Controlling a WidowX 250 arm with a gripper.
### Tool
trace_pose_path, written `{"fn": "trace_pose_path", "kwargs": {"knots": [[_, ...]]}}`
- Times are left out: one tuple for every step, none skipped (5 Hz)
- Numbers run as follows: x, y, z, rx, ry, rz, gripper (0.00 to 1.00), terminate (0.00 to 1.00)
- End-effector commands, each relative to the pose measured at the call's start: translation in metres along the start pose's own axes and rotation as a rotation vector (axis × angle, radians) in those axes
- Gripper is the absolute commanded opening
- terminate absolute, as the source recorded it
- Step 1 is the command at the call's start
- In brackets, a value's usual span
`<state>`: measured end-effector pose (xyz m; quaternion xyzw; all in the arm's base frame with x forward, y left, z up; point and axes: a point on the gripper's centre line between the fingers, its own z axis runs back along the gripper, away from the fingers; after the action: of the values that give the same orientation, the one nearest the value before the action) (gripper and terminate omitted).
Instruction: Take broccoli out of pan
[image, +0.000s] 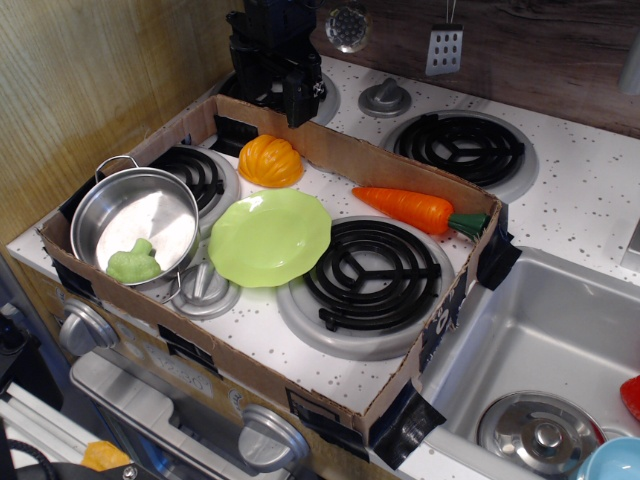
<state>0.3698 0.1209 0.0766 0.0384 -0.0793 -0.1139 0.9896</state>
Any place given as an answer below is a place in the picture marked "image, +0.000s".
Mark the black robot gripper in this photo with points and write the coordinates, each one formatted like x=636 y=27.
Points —
x=272 y=39

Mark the green toy broccoli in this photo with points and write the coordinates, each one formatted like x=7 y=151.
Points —
x=135 y=266

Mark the orange toy pumpkin half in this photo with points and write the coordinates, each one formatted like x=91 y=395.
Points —
x=270 y=162

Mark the hanging steel skimmer ladle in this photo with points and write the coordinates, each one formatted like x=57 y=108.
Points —
x=348 y=26

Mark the grey knob at back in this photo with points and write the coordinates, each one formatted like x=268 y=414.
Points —
x=385 y=100

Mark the front left black burner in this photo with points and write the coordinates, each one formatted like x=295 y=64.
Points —
x=210 y=177

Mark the green plastic plate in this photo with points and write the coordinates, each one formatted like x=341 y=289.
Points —
x=269 y=238

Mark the hanging steel spatula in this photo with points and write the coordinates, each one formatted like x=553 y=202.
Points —
x=445 y=44

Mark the small steel pot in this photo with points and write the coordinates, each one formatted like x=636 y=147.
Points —
x=137 y=211

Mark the orange toy carrot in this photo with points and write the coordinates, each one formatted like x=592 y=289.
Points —
x=430 y=214

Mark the back right black burner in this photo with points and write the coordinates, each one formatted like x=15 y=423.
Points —
x=477 y=147

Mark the grey knob inside fence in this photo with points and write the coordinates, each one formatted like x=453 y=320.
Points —
x=203 y=294

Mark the front right black burner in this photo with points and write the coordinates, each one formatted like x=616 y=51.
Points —
x=369 y=295

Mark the cardboard fence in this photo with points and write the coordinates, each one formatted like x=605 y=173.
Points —
x=335 y=401

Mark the left grey oven knob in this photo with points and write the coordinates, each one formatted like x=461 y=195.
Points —
x=84 y=330

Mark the grey oven knob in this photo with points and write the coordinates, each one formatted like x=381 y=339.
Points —
x=84 y=330
x=267 y=442

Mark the right grey oven knob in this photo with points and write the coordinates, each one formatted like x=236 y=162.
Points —
x=267 y=442

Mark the grey sink basin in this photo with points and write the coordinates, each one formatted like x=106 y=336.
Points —
x=551 y=326

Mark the orange object at bottom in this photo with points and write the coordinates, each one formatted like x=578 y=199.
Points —
x=102 y=455

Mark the steel pot lid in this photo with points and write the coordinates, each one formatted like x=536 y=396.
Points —
x=542 y=433

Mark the red object at edge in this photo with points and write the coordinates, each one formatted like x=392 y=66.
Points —
x=630 y=395

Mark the light blue bowl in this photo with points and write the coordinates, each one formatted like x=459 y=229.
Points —
x=615 y=459

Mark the silver oven door handle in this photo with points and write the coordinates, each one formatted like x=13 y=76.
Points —
x=200 y=443

